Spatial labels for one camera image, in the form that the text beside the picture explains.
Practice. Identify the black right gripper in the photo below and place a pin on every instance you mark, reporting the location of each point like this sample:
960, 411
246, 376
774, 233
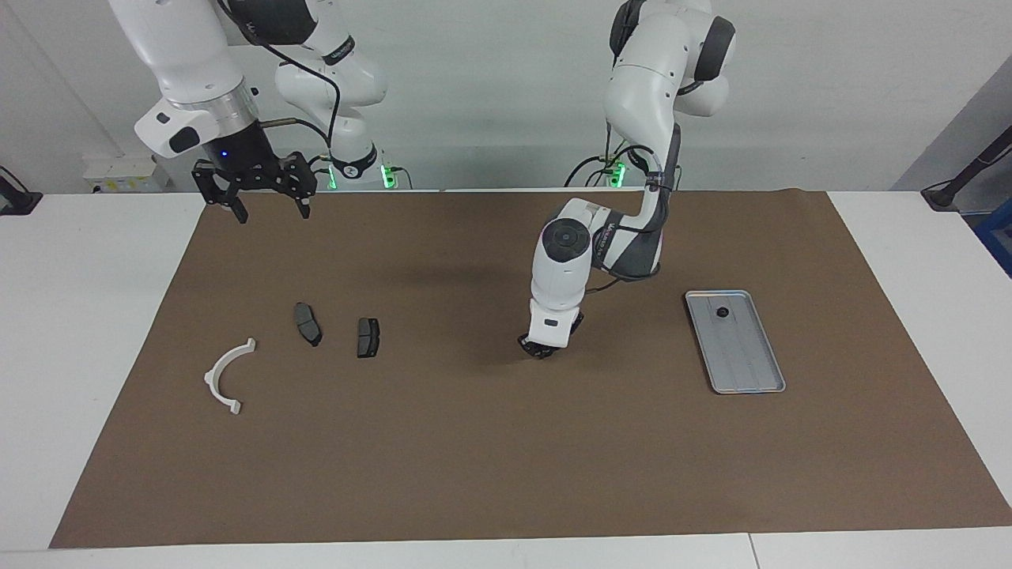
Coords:
245, 162

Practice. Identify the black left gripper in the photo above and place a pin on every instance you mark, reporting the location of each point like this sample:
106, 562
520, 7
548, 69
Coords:
545, 345

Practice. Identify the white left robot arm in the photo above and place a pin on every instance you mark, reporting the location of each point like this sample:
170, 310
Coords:
644, 87

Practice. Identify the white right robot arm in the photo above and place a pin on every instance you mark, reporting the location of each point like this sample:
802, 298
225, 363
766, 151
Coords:
198, 63

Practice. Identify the silver metal tray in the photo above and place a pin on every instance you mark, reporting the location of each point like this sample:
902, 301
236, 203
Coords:
743, 363

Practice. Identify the brown table mat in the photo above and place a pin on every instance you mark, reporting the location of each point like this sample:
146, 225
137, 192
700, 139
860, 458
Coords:
474, 442

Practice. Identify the dark curved brake pad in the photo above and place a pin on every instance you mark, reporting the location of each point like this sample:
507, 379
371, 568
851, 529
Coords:
307, 324

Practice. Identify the white box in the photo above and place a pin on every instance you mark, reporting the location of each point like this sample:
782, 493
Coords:
126, 174

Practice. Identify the dark rectangular brake pad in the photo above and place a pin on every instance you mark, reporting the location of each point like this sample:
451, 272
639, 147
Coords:
368, 338

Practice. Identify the white curved plastic part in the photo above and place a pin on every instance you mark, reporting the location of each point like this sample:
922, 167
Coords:
211, 378

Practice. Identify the black table clamp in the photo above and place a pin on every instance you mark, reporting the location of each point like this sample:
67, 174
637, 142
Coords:
20, 201

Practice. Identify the blue crate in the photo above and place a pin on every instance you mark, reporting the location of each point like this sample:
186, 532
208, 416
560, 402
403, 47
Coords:
998, 237

